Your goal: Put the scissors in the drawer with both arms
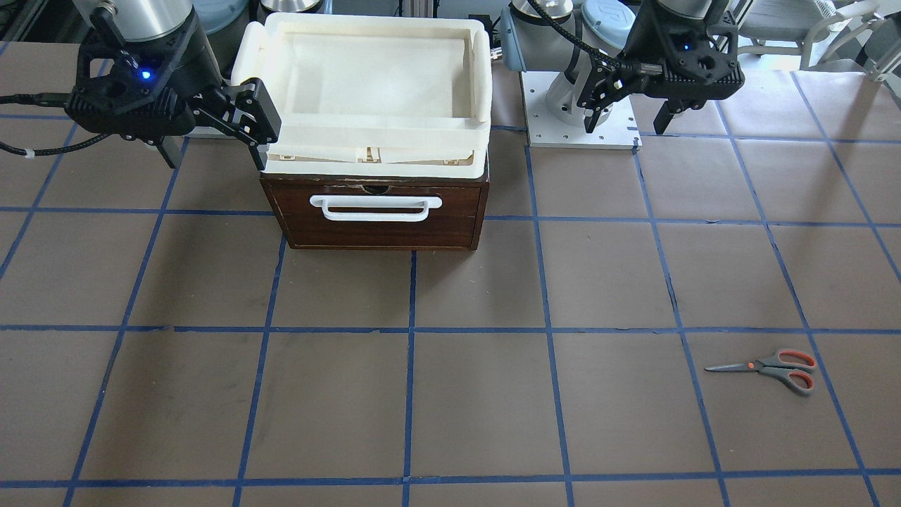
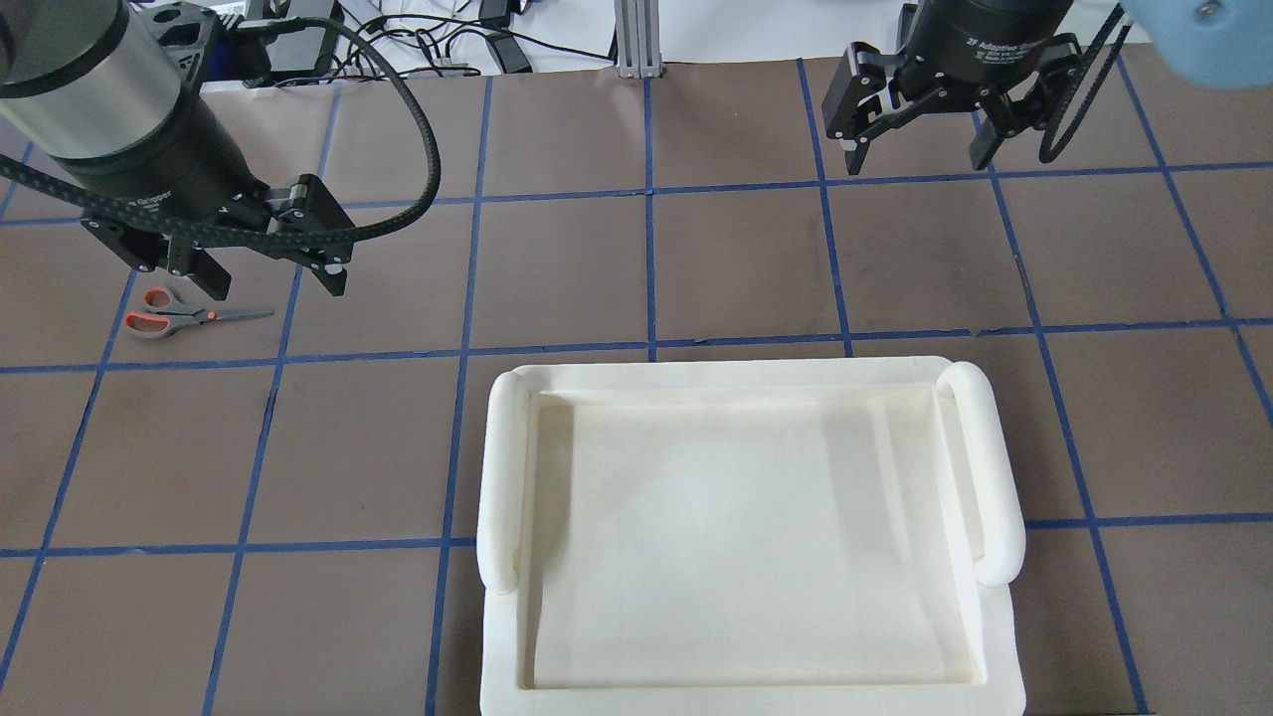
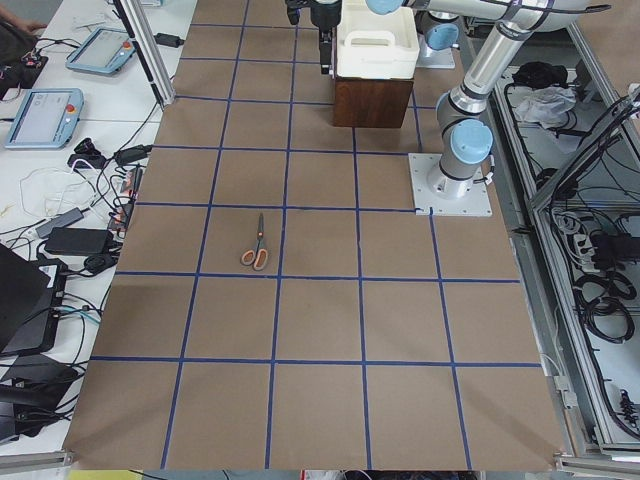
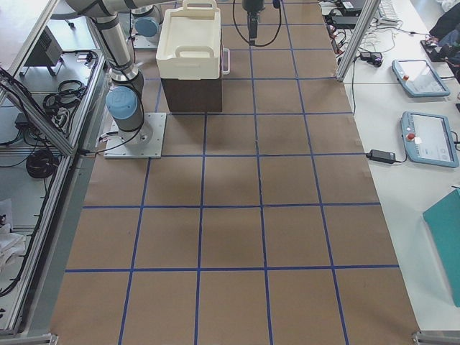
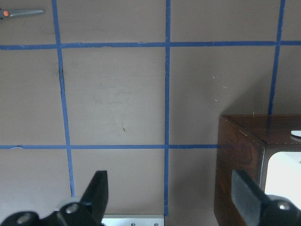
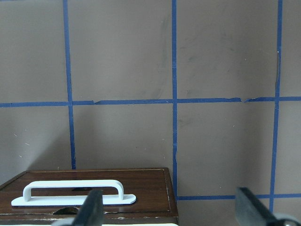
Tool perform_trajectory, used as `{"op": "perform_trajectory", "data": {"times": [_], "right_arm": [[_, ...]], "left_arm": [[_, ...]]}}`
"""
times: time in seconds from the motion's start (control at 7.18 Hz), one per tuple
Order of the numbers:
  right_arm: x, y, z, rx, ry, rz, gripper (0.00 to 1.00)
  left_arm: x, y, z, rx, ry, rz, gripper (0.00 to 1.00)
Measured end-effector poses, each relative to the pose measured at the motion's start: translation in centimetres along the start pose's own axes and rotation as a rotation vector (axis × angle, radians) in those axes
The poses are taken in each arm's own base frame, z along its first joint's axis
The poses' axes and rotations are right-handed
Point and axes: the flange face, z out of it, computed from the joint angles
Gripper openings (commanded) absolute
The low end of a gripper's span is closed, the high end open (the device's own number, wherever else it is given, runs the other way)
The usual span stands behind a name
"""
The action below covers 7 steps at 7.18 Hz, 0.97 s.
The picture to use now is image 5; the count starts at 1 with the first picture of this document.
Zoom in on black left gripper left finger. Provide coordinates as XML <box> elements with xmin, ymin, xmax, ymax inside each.
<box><xmin>80</xmin><ymin>170</ymin><xmax>109</xmax><ymax>224</ymax></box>

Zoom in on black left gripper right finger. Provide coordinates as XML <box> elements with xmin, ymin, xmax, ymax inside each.
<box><xmin>231</xmin><ymin>170</ymin><xmax>270</xmax><ymax>226</ymax></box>

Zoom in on grey orange scissors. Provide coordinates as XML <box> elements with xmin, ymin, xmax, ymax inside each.
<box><xmin>0</xmin><ymin>9</ymin><xmax>45</xmax><ymax>20</ymax></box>

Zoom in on dark wooden drawer cabinet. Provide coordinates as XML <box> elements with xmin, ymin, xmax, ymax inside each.
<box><xmin>214</xmin><ymin>114</ymin><xmax>301</xmax><ymax>226</ymax></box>

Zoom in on white tray on cabinet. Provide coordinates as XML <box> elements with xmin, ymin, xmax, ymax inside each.
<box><xmin>264</xmin><ymin>130</ymin><xmax>301</xmax><ymax>210</ymax></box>

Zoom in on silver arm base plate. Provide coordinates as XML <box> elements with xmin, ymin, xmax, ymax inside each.
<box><xmin>101</xmin><ymin>214</ymin><xmax>165</xmax><ymax>226</ymax></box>

